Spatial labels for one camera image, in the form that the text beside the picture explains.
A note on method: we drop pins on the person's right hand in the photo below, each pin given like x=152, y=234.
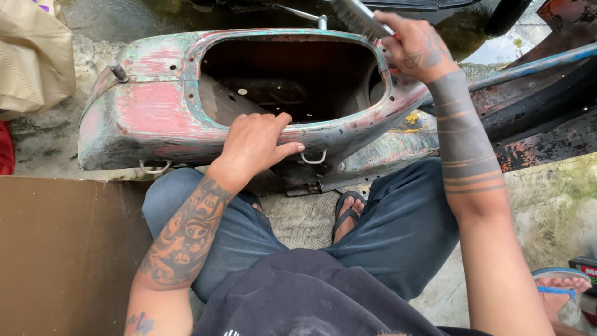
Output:
x=419, y=51

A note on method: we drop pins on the person's left hand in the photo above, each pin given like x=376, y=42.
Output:
x=252, y=149

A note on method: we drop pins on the old worn-paint scooter frame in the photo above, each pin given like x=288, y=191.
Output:
x=154, y=107

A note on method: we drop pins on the black rubber tire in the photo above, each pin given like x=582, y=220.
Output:
x=506, y=16

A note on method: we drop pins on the blue painted metal tube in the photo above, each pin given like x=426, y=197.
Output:
x=527, y=69

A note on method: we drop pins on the black flip-flop sandal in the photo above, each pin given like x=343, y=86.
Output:
x=339, y=219

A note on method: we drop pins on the silver metal lever rod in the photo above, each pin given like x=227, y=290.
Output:
x=303, y=14

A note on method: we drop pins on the person's black shirt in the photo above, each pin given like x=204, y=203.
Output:
x=303, y=298

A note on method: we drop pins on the person's blue jeans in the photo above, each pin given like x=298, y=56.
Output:
x=405, y=228

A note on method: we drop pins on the brown flat board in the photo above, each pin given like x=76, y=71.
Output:
x=65, y=256

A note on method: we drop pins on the beige fabric bag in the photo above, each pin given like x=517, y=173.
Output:
x=32, y=56

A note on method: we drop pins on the red cloth item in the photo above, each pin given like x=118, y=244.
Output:
x=5, y=149

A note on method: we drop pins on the blue flip-flop sandal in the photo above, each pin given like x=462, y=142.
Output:
x=557, y=273

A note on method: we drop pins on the red and black box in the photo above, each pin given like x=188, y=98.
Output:
x=586, y=273

